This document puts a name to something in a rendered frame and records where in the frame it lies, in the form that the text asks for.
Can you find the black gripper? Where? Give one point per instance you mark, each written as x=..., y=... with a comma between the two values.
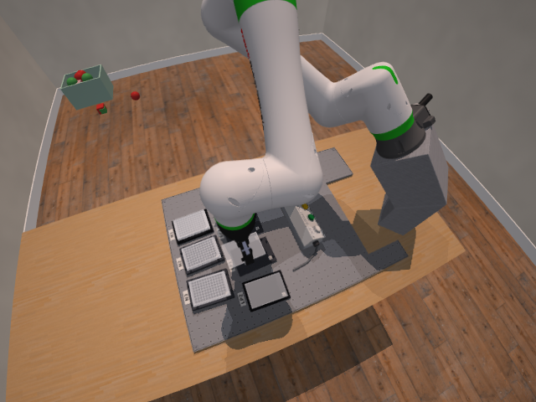
x=247, y=252

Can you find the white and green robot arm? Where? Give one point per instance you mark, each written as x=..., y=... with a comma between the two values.
x=290, y=173

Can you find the grey operator panel with coloured buttons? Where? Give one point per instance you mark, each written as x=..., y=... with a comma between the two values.
x=305, y=227

